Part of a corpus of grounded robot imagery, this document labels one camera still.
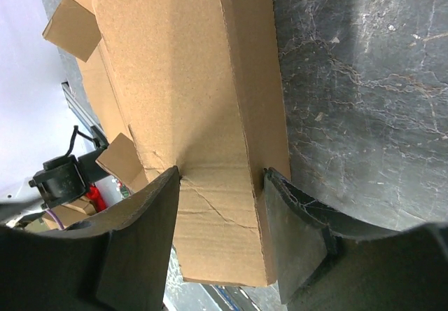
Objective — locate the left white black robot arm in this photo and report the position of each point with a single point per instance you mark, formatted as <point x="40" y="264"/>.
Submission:
<point x="62" y="180"/>

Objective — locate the left aluminium corner post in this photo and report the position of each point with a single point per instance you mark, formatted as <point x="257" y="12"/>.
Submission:
<point x="84" y="117"/>

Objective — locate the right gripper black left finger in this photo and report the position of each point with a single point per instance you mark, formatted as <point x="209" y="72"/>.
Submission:
<point x="115" y="260"/>

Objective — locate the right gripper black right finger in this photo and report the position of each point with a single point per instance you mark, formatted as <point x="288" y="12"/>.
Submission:
<point x="327" y="260"/>

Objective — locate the brown cardboard box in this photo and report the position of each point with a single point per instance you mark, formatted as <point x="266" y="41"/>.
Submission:
<point x="197" y="85"/>

